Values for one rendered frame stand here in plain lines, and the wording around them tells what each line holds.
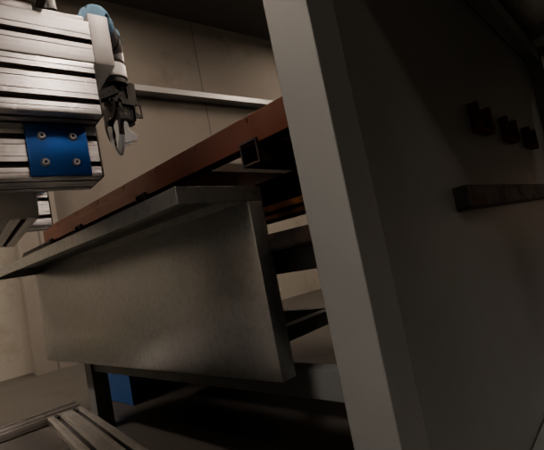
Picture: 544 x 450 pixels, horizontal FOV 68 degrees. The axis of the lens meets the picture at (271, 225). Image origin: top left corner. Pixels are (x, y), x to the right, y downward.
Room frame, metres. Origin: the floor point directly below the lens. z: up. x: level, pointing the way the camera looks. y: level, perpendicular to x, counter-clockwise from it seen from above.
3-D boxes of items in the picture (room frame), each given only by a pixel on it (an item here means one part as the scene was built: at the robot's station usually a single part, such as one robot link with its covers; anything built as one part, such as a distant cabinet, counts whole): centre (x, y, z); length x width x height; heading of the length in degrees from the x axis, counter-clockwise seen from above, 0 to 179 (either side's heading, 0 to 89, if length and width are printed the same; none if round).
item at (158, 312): (1.23, 0.50, 0.47); 1.30 x 0.04 x 0.35; 47
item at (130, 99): (1.10, 0.35, 1.04); 0.09 x 0.08 x 0.12; 137
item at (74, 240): (1.17, 0.55, 0.66); 1.30 x 0.20 x 0.03; 47
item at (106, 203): (1.13, 0.33, 0.80); 1.62 x 0.04 x 0.06; 47
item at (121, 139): (1.09, 0.34, 0.93); 0.06 x 0.03 x 0.09; 137
